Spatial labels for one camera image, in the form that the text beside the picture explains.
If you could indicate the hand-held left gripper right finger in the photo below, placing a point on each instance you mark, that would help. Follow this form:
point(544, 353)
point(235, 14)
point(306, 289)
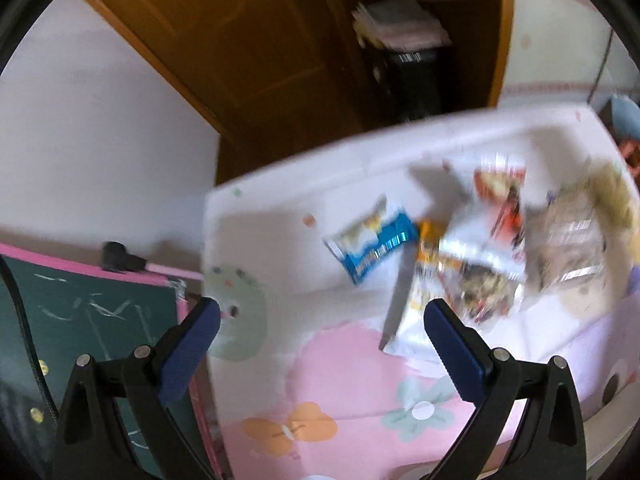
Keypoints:
point(452, 350)

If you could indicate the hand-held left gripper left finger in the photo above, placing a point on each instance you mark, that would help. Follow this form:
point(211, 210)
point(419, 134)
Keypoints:
point(192, 345)

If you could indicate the orange and white snack packet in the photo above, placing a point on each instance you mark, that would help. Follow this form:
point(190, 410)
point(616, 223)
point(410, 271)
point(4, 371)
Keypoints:
point(425, 280)

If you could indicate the small bag of yellow snacks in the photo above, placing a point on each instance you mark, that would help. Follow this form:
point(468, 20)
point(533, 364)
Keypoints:
point(612, 195)

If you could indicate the clear mixed nuts packet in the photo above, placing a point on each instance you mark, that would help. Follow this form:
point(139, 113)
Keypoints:
point(487, 285)

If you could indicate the cartoon printed tablecloth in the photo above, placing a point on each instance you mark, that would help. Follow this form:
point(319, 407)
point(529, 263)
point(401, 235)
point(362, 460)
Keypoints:
point(340, 360)

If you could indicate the black chalkboard knob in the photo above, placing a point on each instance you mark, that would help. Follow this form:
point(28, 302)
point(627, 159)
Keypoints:
point(120, 256)

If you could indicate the blue snack packet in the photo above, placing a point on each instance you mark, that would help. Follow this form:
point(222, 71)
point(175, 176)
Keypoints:
point(370, 245)

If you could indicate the brown bread packet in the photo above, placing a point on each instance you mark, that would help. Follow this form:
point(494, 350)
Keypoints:
point(565, 240)

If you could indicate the pink plastic stool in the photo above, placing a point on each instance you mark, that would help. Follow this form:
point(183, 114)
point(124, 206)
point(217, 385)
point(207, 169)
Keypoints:
point(632, 152)

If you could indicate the black bin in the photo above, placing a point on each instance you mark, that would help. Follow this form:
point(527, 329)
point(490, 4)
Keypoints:
point(415, 85)

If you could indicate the wooden door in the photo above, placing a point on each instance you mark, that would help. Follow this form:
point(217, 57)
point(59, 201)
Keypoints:
point(225, 35)

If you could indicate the wooden corner shelf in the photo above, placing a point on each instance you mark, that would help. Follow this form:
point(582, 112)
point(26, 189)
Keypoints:
point(485, 35)

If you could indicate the flower printed wardrobe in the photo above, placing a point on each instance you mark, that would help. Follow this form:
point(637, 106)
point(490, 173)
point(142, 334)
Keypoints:
point(550, 35)

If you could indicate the green chalkboard with pink frame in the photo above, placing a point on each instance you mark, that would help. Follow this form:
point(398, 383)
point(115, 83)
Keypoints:
point(75, 320)

